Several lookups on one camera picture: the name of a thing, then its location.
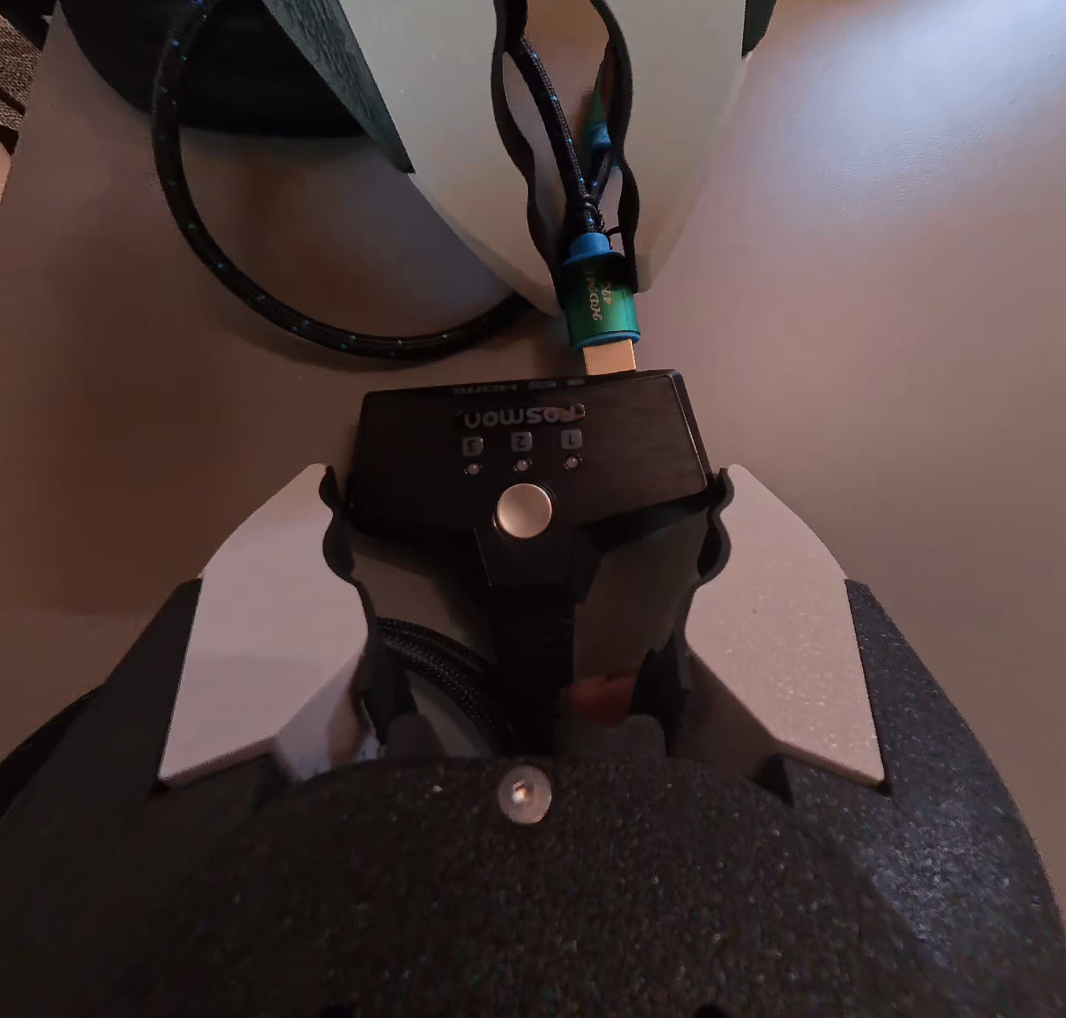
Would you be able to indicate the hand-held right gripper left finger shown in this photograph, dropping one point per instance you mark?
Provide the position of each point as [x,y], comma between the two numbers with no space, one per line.
[258,635]

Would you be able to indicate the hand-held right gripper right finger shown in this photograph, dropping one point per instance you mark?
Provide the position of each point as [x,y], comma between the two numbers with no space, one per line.
[783,635]

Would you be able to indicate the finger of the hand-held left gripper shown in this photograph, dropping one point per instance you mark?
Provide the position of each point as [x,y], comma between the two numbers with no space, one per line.
[683,77]
[433,119]

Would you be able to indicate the black video switch box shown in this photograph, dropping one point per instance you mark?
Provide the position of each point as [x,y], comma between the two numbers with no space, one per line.
[533,443]

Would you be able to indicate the black quilted wrist rest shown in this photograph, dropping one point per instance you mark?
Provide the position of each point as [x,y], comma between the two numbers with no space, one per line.
[108,35]

